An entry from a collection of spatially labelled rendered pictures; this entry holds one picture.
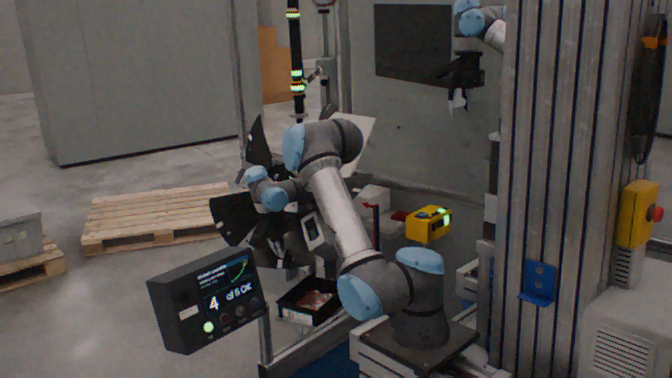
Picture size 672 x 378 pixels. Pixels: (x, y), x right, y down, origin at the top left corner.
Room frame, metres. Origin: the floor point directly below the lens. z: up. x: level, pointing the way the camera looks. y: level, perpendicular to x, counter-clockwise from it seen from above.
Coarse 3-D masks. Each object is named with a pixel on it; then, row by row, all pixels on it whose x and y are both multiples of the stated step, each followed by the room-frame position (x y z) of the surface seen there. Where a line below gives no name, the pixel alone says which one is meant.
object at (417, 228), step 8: (424, 208) 2.16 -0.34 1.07; (432, 208) 2.16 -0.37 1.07; (440, 208) 2.15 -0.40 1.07; (408, 216) 2.09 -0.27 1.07; (416, 216) 2.08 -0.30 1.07; (440, 216) 2.08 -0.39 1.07; (408, 224) 2.08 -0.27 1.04; (416, 224) 2.06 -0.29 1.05; (424, 224) 2.03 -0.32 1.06; (448, 224) 2.12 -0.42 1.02; (408, 232) 2.08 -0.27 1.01; (416, 232) 2.06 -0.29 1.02; (424, 232) 2.03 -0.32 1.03; (432, 232) 2.05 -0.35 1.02; (440, 232) 2.08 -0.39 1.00; (416, 240) 2.06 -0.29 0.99; (424, 240) 2.03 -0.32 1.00; (432, 240) 2.05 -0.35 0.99
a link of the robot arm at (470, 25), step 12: (468, 12) 1.77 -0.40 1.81; (480, 12) 1.77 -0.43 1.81; (492, 12) 1.82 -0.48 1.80; (468, 24) 1.76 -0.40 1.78; (480, 24) 1.74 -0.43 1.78; (492, 24) 1.75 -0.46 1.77; (504, 24) 1.75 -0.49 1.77; (468, 36) 1.77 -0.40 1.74; (480, 36) 1.77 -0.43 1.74; (492, 36) 1.74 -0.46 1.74; (504, 36) 1.72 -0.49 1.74; (504, 48) 1.72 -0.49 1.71
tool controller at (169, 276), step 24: (192, 264) 1.41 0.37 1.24; (216, 264) 1.38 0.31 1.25; (240, 264) 1.43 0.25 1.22; (168, 288) 1.28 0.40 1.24; (192, 288) 1.32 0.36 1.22; (216, 288) 1.36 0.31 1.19; (240, 288) 1.40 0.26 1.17; (168, 312) 1.29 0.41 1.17; (192, 312) 1.30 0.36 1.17; (216, 312) 1.34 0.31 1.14; (264, 312) 1.43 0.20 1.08; (168, 336) 1.30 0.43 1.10; (192, 336) 1.27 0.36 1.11; (216, 336) 1.31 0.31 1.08
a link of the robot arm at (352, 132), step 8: (344, 120) 1.58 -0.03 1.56; (344, 128) 1.55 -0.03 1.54; (352, 128) 1.57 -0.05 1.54; (352, 136) 1.55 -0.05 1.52; (360, 136) 1.58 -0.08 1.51; (352, 144) 1.55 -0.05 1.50; (360, 144) 1.58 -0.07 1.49; (352, 152) 1.56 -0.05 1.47; (360, 152) 1.62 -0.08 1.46; (344, 160) 1.62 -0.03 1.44; (352, 160) 1.63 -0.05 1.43; (296, 184) 1.85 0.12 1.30; (304, 184) 1.82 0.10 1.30; (304, 192) 1.84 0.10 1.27
